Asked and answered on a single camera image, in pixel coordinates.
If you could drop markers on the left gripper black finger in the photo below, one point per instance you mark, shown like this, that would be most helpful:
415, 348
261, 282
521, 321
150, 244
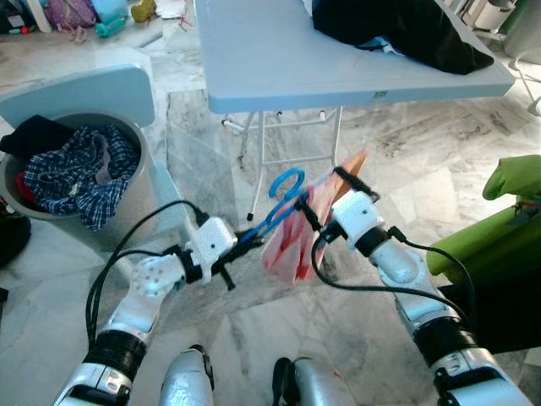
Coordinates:
250, 238

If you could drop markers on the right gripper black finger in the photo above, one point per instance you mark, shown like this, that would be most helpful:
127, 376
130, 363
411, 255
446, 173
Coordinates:
308, 209
355, 182

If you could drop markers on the pink garment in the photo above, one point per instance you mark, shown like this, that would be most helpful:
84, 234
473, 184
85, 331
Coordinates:
287, 254

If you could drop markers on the blue plastic hanger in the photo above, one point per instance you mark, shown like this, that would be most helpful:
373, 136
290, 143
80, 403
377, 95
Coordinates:
288, 172

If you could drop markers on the blue plaid cloth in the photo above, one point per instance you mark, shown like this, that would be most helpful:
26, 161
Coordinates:
76, 169

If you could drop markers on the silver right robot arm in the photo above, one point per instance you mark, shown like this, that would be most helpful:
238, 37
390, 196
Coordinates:
401, 266

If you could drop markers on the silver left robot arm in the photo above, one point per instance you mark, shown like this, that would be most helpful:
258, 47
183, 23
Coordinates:
139, 309

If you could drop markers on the grey laundry basket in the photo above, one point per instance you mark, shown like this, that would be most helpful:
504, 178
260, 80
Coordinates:
144, 203

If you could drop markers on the silver left robot leg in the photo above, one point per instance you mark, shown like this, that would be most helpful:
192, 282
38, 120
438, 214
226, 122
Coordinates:
184, 385

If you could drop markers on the silver robot leg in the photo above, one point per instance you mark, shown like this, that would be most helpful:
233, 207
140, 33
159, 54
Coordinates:
325, 389
184, 385

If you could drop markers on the pale grey folding table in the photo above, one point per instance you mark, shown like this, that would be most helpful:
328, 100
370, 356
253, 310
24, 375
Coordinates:
270, 59

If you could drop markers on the large black cloth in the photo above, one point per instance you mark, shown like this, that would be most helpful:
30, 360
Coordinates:
406, 34

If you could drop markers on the silver right robot leg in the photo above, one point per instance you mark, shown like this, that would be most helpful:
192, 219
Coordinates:
325, 389

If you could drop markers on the green shirt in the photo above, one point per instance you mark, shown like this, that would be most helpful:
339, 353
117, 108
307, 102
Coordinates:
507, 237

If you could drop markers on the black shirt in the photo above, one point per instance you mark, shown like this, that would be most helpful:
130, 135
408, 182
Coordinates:
507, 313

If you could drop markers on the red cloth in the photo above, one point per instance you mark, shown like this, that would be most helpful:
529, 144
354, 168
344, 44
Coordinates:
25, 193

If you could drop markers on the small black cloth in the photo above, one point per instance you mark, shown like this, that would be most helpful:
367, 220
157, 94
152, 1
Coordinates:
38, 135

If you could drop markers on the yellow green toy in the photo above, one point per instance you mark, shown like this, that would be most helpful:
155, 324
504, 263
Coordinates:
144, 10

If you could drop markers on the teal bottle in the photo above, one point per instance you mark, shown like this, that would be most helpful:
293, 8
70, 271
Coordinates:
110, 28

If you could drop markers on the light blue bag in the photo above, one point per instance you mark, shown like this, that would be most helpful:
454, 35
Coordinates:
108, 8

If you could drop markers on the purple backpack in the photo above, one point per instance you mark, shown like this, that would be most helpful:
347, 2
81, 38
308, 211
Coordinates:
72, 13

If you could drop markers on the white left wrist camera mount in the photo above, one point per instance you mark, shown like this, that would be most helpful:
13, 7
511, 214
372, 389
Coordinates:
211, 241

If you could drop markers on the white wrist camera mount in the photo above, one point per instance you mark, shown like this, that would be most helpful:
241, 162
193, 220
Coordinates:
353, 216
211, 241

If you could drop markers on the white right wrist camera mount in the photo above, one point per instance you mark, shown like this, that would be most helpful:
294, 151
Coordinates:
353, 216

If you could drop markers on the white tube frame chair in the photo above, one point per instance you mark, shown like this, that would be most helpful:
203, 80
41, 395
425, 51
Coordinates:
528, 85

